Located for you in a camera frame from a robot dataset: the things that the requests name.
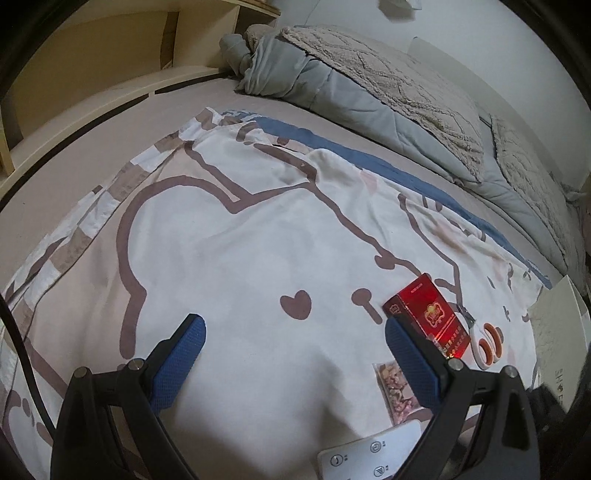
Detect orange white scissors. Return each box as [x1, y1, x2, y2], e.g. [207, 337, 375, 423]
[452, 303, 504, 371]

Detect white remote control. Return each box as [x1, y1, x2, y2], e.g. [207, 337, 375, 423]
[318, 420, 422, 480]

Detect bag of pink snacks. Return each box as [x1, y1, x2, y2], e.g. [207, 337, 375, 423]
[374, 361, 432, 426]

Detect white cardboard box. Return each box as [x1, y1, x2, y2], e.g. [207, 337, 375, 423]
[528, 276, 590, 410]

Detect red cigarette pack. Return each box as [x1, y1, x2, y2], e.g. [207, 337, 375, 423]
[383, 273, 470, 359]

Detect cartoon bear blanket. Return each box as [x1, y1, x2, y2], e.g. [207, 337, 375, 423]
[5, 109, 550, 479]

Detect right beige quilted blanket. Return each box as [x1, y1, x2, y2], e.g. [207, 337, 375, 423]
[491, 116, 580, 256]

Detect beige quilted blanket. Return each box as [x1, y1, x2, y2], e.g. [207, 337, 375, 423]
[281, 26, 484, 182]
[491, 116, 580, 256]

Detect white headboard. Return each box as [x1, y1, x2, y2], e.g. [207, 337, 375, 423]
[408, 36, 504, 116]

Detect left beige quilted blanket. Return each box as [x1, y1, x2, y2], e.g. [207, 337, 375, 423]
[281, 26, 484, 182]

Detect wooden side shelf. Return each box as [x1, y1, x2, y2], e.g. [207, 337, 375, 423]
[1, 1, 281, 198]

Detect grey folded duvet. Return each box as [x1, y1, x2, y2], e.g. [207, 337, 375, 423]
[219, 24, 587, 282]

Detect black cable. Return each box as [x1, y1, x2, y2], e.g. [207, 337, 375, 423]
[0, 294, 59, 432]

